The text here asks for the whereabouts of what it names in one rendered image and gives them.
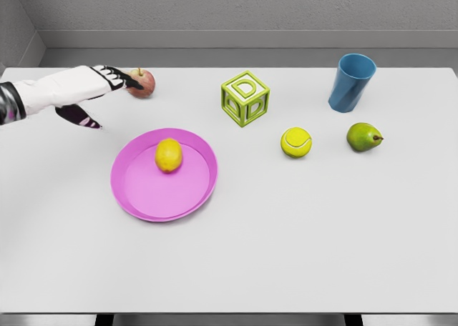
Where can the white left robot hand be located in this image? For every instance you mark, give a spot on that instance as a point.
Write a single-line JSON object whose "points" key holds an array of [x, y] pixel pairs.
{"points": [[83, 84]]}

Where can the red apple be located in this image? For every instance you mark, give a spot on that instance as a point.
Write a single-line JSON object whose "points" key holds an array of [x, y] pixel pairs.
{"points": [[146, 87]]}

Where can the green letter D block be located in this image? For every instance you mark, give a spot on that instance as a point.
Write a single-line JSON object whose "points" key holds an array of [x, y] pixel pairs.
{"points": [[245, 99]]}

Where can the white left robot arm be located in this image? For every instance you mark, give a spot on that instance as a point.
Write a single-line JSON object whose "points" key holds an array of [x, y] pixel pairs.
{"points": [[25, 97]]}

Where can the green pear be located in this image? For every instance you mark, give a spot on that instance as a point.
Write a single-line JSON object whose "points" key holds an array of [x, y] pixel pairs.
{"points": [[362, 137]]}

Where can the blue cup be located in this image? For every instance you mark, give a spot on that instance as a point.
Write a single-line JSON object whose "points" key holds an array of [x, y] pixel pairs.
{"points": [[350, 86]]}

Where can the yellow lemon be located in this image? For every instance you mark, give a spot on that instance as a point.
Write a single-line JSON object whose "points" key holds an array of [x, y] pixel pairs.
{"points": [[168, 156]]}

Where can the pink plate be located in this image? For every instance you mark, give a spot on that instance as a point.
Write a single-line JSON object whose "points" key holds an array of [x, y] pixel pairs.
{"points": [[162, 190]]}

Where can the yellow-green tennis ball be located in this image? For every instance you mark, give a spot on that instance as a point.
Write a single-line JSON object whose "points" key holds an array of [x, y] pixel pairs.
{"points": [[296, 142]]}

